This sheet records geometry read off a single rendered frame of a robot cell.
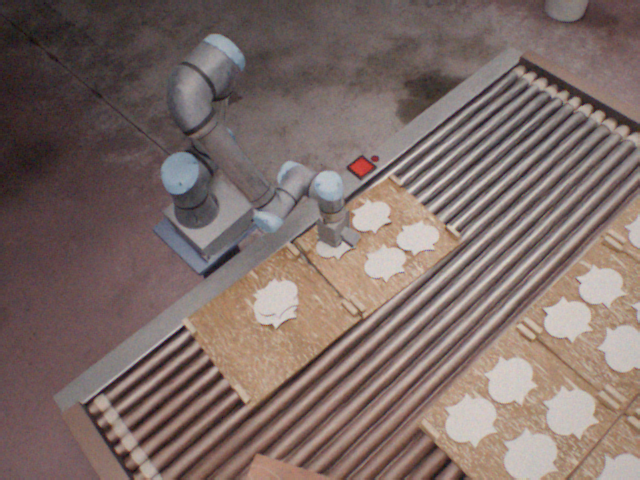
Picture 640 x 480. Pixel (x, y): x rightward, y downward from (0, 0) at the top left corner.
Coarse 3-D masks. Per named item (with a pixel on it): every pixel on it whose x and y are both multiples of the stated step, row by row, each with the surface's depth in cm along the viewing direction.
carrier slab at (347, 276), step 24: (384, 192) 190; (408, 192) 189; (408, 216) 184; (432, 216) 184; (312, 240) 182; (360, 240) 181; (384, 240) 180; (336, 264) 177; (360, 264) 176; (408, 264) 175; (432, 264) 174; (336, 288) 173; (360, 288) 172; (384, 288) 171
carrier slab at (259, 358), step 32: (288, 256) 180; (256, 288) 175; (320, 288) 173; (192, 320) 171; (224, 320) 170; (256, 320) 169; (288, 320) 168; (320, 320) 167; (352, 320) 167; (224, 352) 164; (256, 352) 164; (288, 352) 163; (320, 352) 163; (256, 384) 159
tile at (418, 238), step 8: (416, 224) 181; (408, 232) 180; (416, 232) 180; (424, 232) 179; (432, 232) 179; (400, 240) 178; (408, 240) 178; (416, 240) 178; (424, 240) 178; (432, 240) 178; (400, 248) 178; (408, 248) 177; (416, 248) 176; (424, 248) 176; (432, 248) 176
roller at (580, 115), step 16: (576, 112) 205; (592, 112) 207; (560, 128) 201; (544, 144) 198; (528, 160) 195; (512, 176) 192; (496, 192) 189; (480, 208) 187; (464, 224) 184; (240, 416) 156; (208, 432) 155; (224, 432) 154; (192, 448) 152; (208, 448) 153; (176, 464) 150; (192, 464) 151
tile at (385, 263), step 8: (384, 248) 177; (392, 248) 177; (368, 256) 176; (376, 256) 176; (384, 256) 176; (392, 256) 176; (400, 256) 175; (368, 264) 175; (376, 264) 175; (384, 264) 174; (392, 264) 174; (400, 264) 174; (368, 272) 173; (376, 272) 173; (384, 272) 173; (392, 272) 173; (400, 272) 173; (384, 280) 172
